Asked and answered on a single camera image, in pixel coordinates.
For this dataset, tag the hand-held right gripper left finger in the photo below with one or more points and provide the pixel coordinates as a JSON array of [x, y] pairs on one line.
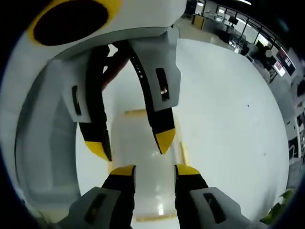
[[119, 188]]

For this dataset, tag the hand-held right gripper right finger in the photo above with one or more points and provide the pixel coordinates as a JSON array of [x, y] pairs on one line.
[[188, 188]]

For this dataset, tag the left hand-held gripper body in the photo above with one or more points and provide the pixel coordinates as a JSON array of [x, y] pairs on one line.
[[119, 21]]

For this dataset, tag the clear box with yellow buckle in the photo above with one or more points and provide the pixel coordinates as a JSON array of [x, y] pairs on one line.
[[152, 190]]

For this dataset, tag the person's left hand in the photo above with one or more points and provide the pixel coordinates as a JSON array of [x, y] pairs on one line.
[[114, 71]]

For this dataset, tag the wooden cabinet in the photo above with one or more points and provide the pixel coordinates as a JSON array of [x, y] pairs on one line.
[[199, 21]]

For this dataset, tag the black monitor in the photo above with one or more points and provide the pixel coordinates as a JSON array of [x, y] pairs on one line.
[[233, 20]]

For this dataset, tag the green potted plant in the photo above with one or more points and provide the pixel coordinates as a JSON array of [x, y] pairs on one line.
[[277, 210]]

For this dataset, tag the small monitor with red screen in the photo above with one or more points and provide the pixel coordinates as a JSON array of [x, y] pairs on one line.
[[279, 68]]

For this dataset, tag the dark monitor with red screen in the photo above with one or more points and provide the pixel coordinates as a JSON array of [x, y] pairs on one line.
[[286, 60]]

